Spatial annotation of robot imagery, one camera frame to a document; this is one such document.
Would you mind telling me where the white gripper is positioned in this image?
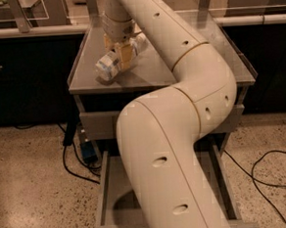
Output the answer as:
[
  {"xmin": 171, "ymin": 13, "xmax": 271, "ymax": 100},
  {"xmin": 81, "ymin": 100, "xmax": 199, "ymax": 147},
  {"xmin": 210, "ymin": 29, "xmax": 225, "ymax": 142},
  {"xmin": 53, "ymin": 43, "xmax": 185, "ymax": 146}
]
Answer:
[{"xmin": 102, "ymin": 14, "xmax": 135, "ymax": 70}]

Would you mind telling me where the blue plastic bottle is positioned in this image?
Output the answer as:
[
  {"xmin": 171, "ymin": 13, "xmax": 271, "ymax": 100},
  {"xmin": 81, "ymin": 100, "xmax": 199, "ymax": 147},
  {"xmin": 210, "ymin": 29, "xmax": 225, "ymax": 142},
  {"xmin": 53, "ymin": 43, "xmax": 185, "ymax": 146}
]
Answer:
[{"xmin": 91, "ymin": 32, "xmax": 152, "ymax": 84}]

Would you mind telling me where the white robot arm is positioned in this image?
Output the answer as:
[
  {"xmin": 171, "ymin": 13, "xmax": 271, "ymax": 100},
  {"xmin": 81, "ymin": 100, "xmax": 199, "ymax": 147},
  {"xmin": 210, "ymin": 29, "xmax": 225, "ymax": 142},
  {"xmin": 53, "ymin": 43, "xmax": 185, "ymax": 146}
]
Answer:
[{"xmin": 105, "ymin": 0, "xmax": 237, "ymax": 228}]

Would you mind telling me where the grey cabinet with counter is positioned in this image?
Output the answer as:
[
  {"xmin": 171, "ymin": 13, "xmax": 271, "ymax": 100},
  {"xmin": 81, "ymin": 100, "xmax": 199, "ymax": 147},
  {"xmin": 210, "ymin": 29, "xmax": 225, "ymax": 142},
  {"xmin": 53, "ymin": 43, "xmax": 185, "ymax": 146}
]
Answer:
[{"xmin": 62, "ymin": 3, "xmax": 263, "ymax": 164}]

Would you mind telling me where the closed top grey drawer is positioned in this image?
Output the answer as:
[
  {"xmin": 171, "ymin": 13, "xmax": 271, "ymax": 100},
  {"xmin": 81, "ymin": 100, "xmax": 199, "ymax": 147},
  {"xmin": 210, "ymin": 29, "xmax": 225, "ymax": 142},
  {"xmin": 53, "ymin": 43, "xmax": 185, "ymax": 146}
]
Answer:
[{"xmin": 79, "ymin": 104, "xmax": 245, "ymax": 140}]

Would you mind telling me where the dark back counter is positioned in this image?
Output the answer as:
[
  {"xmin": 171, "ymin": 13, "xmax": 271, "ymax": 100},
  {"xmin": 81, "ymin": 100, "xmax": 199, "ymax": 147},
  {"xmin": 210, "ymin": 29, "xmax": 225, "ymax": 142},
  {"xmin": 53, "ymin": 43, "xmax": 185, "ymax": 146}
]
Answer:
[{"xmin": 0, "ymin": 0, "xmax": 95, "ymax": 128}]

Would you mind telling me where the open middle grey drawer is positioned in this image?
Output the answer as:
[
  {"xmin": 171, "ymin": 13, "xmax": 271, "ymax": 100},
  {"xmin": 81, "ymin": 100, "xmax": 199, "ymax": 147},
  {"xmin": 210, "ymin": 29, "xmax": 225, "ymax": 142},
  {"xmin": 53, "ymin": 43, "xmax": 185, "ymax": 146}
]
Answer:
[{"xmin": 94, "ymin": 145, "xmax": 259, "ymax": 228}]

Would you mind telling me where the blue power box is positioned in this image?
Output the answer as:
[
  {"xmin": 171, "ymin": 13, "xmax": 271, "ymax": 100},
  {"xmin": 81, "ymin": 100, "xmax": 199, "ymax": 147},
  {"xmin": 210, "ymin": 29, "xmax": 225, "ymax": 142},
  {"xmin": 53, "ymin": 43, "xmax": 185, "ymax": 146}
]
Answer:
[{"xmin": 80, "ymin": 141, "xmax": 97, "ymax": 164}]

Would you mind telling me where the black cable left floor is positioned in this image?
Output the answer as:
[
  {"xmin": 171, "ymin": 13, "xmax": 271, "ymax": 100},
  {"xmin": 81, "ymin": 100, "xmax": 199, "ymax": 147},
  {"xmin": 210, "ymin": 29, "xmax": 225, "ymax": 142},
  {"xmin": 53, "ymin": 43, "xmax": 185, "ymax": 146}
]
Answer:
[{"xmin": 13, "ymin": 119, "xmax": 104, "ymax": 191}]

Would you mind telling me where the black cable floor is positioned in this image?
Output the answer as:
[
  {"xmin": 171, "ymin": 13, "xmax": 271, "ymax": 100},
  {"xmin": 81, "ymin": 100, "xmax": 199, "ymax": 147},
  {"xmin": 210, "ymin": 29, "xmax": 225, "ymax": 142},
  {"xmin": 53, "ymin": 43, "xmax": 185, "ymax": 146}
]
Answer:
[
  {"xmin": 223, "ymin": 145, "xmax": 286, "ymax": 228},
  {"xmin": 13, "ymin": 119, "xmax": 104, "ymax": 191}
]

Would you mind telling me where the black cable right floor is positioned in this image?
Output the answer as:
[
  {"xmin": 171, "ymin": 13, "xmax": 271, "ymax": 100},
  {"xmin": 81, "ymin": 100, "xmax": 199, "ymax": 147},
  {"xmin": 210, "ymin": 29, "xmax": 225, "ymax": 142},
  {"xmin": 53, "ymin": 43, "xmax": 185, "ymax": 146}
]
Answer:
[{"xmin": 223, "ymin": 145, "xmax": 286, "ymax": 228}]

